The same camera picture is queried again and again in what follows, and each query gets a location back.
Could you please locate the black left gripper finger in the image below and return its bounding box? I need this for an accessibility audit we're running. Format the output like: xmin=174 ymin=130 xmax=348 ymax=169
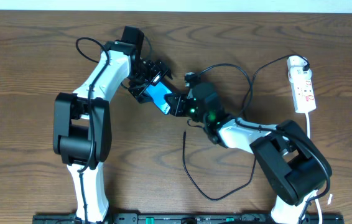
xmin=152 ymin=60 xmax=173 ymax=82
xmin=128 ymin=84 xmax=152 ymax=104

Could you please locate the blue screen smartphone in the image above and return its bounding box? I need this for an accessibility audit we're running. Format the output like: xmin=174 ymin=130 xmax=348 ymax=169
xmin=144 ymin=82 xmax=172 ymax=115

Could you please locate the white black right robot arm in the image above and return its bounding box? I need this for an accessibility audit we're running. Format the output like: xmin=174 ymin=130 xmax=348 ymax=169
xmin=164 ymin=83 xmax=332 ymax=223

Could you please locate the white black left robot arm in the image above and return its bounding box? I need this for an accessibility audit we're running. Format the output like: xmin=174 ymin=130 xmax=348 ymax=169
xmin=53 ymin=26 xmax=171 ymax=223

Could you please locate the white usb charger plug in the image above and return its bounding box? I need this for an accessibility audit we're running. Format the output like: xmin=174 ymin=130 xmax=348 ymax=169
xmin=287 ymin=55 xmax=310 ymax=72

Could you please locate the white power strip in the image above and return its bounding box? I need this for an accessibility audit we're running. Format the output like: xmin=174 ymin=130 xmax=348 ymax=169
xmin=288 ymin=67 xmax=317 ymax=114

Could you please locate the black charger cable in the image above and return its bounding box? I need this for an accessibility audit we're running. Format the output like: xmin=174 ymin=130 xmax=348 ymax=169
xmin=182 ymin=54 xmax=310 ymax=202

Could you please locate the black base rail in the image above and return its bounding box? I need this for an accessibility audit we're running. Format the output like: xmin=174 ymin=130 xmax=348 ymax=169
xmin=32 ymin=213 xmax=345 ymax=224

